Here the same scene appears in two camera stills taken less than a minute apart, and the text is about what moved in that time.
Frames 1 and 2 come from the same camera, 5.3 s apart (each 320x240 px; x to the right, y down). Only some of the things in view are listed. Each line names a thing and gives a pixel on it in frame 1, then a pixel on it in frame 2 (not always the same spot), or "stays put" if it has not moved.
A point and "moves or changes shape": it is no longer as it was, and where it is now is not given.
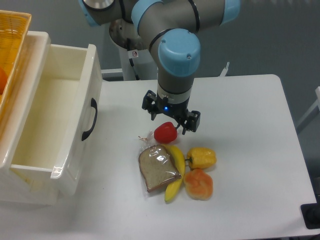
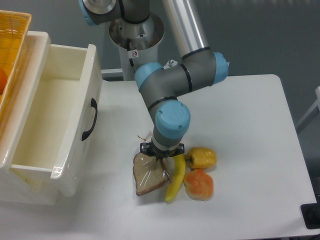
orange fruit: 3,80 stays put
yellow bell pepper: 199,157 stays put
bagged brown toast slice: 157,167 moves or changes shape
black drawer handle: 93,104 stays put
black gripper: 179,110 -> 149,149
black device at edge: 311,214 stays put
